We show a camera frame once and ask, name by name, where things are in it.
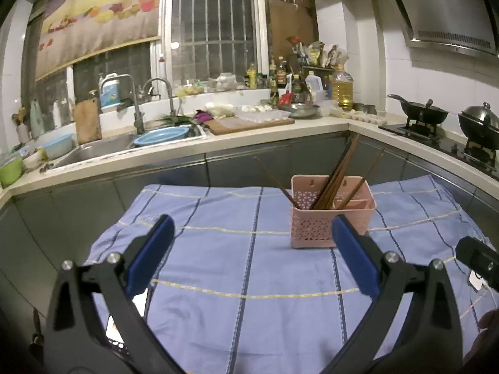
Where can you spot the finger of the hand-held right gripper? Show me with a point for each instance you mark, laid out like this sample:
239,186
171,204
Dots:
479,261

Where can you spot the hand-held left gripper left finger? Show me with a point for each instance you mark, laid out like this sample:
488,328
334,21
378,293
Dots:
150,253

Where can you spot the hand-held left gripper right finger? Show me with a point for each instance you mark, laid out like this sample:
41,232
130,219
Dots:
356,257

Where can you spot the pink plastic basket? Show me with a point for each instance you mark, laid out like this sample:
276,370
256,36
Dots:
312,226

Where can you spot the bundle of brown wooden chopsticks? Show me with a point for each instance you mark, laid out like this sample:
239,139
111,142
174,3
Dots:
335,179

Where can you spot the brown wooden chopstick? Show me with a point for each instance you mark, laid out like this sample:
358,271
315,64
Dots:
276,182
366,173

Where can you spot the white tag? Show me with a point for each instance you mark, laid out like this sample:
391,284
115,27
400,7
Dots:
475,280

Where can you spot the kitchen counter cabinet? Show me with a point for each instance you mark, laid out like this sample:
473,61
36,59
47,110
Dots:
167,171

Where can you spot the steel sink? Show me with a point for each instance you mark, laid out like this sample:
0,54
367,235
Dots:
97,150

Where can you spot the blue basin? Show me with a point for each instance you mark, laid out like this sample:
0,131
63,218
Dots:
160,136

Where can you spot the gas stove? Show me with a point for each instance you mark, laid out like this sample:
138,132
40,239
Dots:
448,146

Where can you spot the blue checked tablecloth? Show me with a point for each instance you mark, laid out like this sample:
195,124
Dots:
253,319

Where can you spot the square-necked steel faucet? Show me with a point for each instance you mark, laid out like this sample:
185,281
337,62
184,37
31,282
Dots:
138,119

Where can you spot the dark lidded pot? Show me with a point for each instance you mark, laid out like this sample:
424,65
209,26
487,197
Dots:
481,122

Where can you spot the egg tray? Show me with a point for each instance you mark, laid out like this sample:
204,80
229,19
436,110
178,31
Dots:
364,117

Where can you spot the blue plastic container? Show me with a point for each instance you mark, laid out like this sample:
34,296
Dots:
58,146

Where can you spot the small wooden cutting board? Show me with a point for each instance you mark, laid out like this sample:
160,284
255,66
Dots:
86,122

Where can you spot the purple vegetable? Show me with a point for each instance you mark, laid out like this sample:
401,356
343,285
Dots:
202,117

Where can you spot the large wooden cutting board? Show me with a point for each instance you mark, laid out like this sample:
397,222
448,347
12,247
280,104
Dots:
234,126

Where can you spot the curved steel faucet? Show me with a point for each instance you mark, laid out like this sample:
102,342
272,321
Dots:
171,101

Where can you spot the black wok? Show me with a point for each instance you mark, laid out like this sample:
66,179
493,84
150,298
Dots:
425,113

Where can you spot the metal bowl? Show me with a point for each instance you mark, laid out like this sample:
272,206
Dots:
300,110

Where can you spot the green bowl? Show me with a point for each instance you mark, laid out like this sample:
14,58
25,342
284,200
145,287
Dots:
9,173

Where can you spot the blue label detergent bottle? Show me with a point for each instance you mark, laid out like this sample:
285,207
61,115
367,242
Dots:
110,93

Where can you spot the large cooking oil bottle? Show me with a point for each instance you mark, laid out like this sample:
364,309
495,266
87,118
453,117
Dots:
343,91

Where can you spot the clear plastic tray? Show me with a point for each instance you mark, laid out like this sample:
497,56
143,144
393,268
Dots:
261,116

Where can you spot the white plastic jug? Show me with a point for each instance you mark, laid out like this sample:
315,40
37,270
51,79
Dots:
315,87

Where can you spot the utensil holder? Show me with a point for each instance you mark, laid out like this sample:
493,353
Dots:
22,132

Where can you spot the pale plastic bottle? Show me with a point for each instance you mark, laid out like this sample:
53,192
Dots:
36,119

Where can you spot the dark sauce bottle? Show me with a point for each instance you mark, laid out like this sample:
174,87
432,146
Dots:
281,70
273,76
297,85

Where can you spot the yellow liquid bottle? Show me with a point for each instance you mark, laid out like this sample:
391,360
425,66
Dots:
252,76

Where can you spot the pile of seasoning packets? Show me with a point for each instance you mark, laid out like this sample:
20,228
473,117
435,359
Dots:
319,52

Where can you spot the barred window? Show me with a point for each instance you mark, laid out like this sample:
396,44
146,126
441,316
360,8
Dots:
210,27

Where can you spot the cardboard sheet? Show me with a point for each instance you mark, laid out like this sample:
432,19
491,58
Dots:
290,27

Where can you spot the fruit print roller blind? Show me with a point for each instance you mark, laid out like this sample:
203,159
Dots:
97,15

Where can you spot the range hood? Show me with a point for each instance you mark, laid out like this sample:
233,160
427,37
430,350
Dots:
440,4

